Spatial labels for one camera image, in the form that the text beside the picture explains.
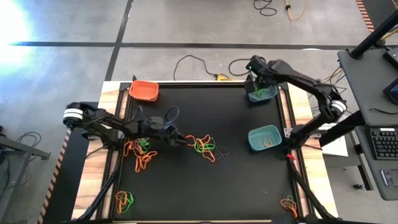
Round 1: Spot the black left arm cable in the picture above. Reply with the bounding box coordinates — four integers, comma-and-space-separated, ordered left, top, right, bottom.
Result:
130, 105, 181, 126

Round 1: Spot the black desk cable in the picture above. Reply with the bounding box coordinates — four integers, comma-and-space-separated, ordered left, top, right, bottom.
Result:
369, 107, 398, 115

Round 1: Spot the grey smartphone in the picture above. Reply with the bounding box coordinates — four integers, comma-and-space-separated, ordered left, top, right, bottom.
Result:
381, 169, 398, 188

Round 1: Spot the black floor mat striped edge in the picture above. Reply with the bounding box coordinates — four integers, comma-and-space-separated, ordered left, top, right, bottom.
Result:
37, 101, 100, 224
355, 0, 398, 34

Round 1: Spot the grey desk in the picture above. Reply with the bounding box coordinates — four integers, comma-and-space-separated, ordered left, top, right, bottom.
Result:
337, 45, 398, 202

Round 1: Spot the black desk base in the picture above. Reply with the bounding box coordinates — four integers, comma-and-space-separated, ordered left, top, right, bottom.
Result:
318, 110, 374, 191

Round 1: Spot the black tablet screen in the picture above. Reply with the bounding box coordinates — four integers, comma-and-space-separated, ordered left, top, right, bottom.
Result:
382, 78, 398, 106

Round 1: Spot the grey side table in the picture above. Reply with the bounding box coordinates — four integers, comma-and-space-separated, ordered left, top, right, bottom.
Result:
0, 124, 52, 224

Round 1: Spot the black coiled floor cable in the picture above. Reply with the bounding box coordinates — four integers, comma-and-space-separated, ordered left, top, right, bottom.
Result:
252, 0, 278, 17

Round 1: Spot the white paper sheet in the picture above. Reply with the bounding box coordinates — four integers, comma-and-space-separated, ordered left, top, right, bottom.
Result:
313, 123, 349, 157

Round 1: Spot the black table mat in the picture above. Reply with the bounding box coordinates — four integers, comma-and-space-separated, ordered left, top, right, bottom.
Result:
119, 83, 296, 221

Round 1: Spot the yellow floor cable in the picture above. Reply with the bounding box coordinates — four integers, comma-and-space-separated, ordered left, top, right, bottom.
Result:
329, 67, 345, 82
284, 0, 309, 22

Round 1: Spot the black monitor pole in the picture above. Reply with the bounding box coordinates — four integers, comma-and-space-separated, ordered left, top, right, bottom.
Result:
349, 11, 398, 60

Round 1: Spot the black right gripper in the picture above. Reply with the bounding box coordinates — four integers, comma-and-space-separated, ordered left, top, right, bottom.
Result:
245, 55, 274, 94

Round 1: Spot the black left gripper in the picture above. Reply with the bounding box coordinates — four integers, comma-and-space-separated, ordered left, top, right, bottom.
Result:
144, 116, 188, 146

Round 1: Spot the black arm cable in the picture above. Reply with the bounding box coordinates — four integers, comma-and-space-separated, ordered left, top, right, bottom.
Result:
130, 105, 181, 126
228, 58, 251, 77

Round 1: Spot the teal plastic basket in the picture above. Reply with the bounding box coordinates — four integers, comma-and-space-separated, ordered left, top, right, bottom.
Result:
248, 124, 283, 152

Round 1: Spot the black keyboard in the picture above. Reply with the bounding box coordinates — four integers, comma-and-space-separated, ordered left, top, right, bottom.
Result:
369, 126, 398, 161

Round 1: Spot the orange plastic basket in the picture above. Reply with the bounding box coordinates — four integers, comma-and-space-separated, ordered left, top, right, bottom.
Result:
128, 80, 159, 103

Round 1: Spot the blue-grey plastic basket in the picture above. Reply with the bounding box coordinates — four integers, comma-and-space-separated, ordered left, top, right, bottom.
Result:
244, 79, 279, 103

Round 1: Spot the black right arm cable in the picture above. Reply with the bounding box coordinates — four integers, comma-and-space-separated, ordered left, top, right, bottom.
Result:
228, 58, 251, 77

